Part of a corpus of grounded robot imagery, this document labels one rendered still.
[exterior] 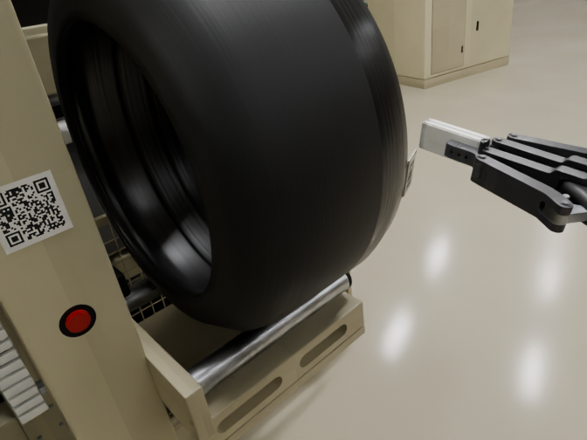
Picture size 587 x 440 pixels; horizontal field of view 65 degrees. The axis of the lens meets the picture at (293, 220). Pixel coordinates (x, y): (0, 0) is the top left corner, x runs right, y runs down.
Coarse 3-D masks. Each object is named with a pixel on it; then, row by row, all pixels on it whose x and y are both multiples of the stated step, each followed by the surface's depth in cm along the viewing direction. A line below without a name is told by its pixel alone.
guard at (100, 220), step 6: (102, 216) 101; (96, 222) 99; (102, 222) 100; (108, 222) 101; (114, 240) 104; (114, 252) 105; (120, 252) 106; (126, 258) 108; (126, 270) 108; (162, 300) 118; (168, 306) 120; (138, 312) 114; (174, 426) 132; (180, 426) 133
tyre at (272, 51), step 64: (64, 0) 59; (128, 0) 48; (192, 0) 46; (256, 0) 49; (320, 0) 53; (64, 64) 71; (128, 64) 88; (192, 64) 46; (256, 64) 46; (320, 64) 51; (384, 64) 57; (128, 128) 94; (192, 128) 48; (256, 128) 46; (320, 128) 50; (384, 128) 57; (128, 192) 95; (192, 192) 102; (256, 192) 49; (320, 192) 52; (384, 192) 61; (192, 256) 94; (256, 256) 53; (320, 256) 57; (256, 320) 64
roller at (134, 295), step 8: (144, 280) 90; (136, 288) 89; (144, 288) 89; (152, 288) 90; (128, 296) 87; (136, 296) 88; (144, 296) 89; (152, 296) 90; (128, 304) 87; (136, 304) 88; (144, 304) 90
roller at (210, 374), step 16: (336, 288) 83; (304, 304) 79; (320, 304) 81; (288, 320) 77; (304, 320) 80; (240, 336) 73; (256, 336) 73; (272, 336) 75; (224, 352) 71; (240, 352) 71; (256, 352) 73; (192, 368) 68; (208, 368) 68; (224, 368) 69; (208, 384) 68
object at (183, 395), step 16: (144, 336) 72; (160, 352) 69; (160, 368) 66; (176, 368) 65; (160, 384) 68; (176, 384) 63; (192, 384) 62; (176, 400) 64; (192, 400) 61; (176, 416) 69; (192, 416) 62; (208, 416) 64; (192, 432) 66; (208, 432) 65
